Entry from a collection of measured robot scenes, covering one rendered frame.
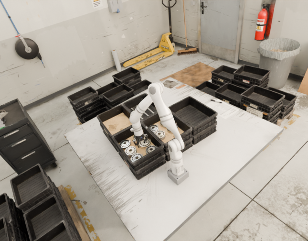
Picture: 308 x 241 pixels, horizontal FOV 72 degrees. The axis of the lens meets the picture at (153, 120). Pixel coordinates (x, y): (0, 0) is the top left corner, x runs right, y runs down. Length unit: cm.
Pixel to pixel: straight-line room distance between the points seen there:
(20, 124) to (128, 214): 170
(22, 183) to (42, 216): 45
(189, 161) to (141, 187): 47
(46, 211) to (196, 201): 146
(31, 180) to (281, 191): 262
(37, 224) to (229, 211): 185
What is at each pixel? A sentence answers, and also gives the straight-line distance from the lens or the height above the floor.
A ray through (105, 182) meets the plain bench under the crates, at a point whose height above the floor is 70.
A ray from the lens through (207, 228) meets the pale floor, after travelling 236.
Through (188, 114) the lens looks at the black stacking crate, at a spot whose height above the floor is 83.
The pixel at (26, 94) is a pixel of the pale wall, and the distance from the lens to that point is 491.
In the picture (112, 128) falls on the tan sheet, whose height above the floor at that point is 83.
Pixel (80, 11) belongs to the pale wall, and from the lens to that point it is 486.
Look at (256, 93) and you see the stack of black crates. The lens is 308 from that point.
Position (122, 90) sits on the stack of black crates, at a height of 49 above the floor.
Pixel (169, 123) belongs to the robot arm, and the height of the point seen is 122.
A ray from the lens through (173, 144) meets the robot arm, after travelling 148.
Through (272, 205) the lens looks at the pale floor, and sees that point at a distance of 258.
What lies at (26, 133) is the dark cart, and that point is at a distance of 292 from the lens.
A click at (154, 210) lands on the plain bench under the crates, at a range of 167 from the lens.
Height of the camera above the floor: 217
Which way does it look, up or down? 39 degrees down
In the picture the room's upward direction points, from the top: 11 degrees counter-clockwise
